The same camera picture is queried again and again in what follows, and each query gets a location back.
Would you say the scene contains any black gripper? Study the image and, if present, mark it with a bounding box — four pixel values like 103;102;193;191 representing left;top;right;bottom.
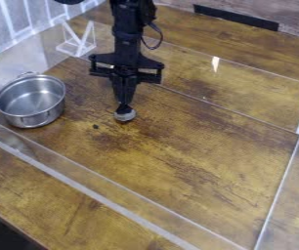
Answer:
89;53;164;113

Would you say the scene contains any green handled metal spoon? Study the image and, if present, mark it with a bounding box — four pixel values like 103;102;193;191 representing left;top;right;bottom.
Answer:
113;109;137;122

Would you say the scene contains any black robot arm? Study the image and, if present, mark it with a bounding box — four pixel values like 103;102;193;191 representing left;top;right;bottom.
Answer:
89;0;164;121

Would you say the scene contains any small steel pot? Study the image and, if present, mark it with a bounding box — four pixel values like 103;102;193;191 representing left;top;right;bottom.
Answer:
0;71;67;128

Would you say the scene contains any black strip on table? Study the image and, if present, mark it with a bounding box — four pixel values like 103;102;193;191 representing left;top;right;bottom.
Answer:
193;4;279;31

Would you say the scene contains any clear acrylic barrier front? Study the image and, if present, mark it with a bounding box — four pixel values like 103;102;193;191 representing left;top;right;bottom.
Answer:
0;124;247;250

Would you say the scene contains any clear acrylic barrier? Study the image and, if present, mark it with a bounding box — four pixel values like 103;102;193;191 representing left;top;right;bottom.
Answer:
255;127;299;250
0;124;247;250

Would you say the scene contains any clear acrylic barrier right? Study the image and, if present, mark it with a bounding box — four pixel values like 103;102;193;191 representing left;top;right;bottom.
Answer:
255;127;299;250

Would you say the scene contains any clear acrylic triangle bracket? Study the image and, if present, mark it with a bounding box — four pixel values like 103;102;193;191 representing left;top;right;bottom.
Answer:
56;21;96;58

